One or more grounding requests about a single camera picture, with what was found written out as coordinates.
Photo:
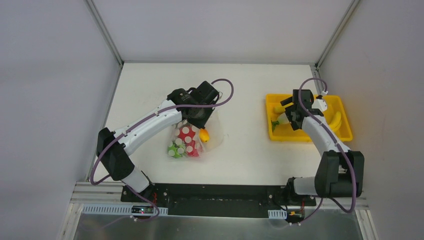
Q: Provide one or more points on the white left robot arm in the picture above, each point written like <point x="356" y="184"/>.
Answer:
<point x="115" y="147"/>

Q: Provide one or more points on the clear zip top bag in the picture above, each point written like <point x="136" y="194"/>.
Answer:
<point x="213" y="126"/>

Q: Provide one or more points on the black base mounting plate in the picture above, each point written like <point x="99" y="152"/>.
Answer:
<point x="234" y="201"/>

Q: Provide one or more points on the red fake food ball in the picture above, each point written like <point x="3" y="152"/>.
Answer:
<point x="188" y="136"/>

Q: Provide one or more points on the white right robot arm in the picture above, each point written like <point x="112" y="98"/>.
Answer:
<point x="340" y="171"/>

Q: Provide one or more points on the yellow fake banana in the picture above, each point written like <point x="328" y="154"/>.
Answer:
<point x="336" y="122"/>

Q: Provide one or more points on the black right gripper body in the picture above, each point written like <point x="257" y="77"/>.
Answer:
<point x="291" y="115"/>

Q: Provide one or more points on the yellow fake corn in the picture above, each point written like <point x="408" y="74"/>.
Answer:
<point x="278" y="109"/>

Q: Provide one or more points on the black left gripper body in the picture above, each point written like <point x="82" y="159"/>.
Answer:
<point x="197" y="120"/>

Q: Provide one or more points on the aluminium frame rail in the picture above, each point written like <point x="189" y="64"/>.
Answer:
<point x="118" y="60"/>

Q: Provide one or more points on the green fake food ball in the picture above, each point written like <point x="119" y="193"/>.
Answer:
<point x="175" y="151"/>

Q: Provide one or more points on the white fake radish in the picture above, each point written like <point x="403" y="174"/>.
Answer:
<point x="281" y="120"/>

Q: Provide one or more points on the orange fake food ball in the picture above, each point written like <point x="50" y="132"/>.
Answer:
<point x="204" y="135"/>

